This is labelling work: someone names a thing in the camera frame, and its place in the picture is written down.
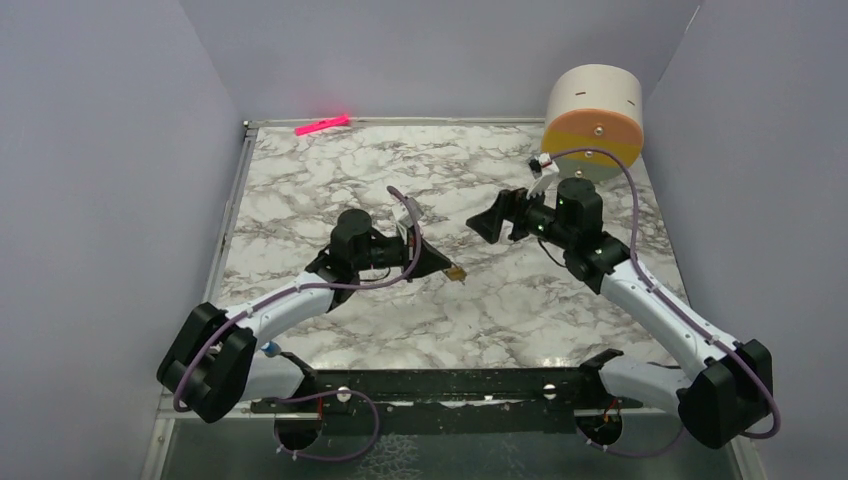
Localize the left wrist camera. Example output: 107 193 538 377
392 197 422 242

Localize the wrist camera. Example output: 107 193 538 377
392 197 422 242
526 153 559 199

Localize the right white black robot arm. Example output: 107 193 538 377
466 178 773 449

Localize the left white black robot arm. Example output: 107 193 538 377
156 209 454 423

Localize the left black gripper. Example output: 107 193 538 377
354 222 452 284

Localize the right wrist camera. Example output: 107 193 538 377
526 153 559 199

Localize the cream cylinder with coloured face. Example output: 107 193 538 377
540 64 644 182

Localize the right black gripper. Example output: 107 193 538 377
466 180 575 250

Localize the brass padlock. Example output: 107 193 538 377
443 266 467 282

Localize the blue capacitor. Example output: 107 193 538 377
261 342 280 358

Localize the pink marker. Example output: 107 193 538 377
294 114 350 136

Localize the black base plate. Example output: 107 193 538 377
250 349 622 436

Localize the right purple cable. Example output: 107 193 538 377
548 147 783 460

